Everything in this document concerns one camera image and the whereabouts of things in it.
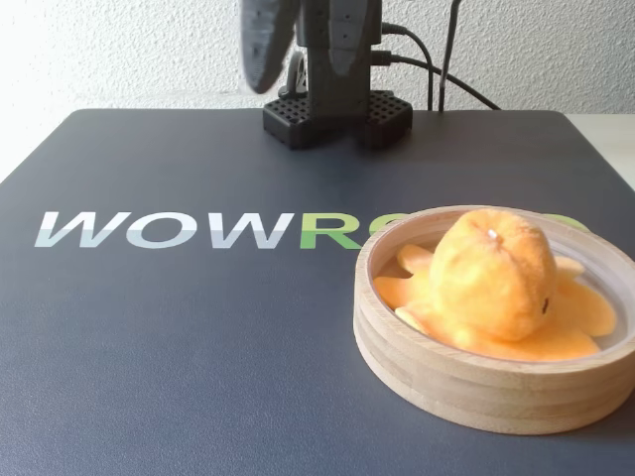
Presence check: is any dark mat with logo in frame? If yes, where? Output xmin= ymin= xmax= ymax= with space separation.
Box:
xmin=0 ymin=108 xmax=635 ymax=476

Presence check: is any orange octopus plush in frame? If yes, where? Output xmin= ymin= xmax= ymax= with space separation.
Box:
xmin=372 ymin=208 xmax=619 ymax=362

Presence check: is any black cable with plug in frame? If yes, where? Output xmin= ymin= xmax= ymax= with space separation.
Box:
xmin=369 ymin=49 xmax=503 ymax=111

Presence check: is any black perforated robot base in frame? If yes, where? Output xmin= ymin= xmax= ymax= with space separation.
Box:
xmin=262 ymin=89 xmax=415 ymax=152

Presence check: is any black curved cable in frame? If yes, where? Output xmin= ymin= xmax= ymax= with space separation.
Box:
xmin=380 ymin=22 xmax=436 ymax=111

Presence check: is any black upright cable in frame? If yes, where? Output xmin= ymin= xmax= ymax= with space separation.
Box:
xmin=438 ymin=0 xmax=463 ymax=111

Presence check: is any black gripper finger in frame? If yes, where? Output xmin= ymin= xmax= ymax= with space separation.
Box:
xmin=326 ymin=0 xmax=372 ymax=79
xmin=236 ymin=0 xmax=298 ymax=95

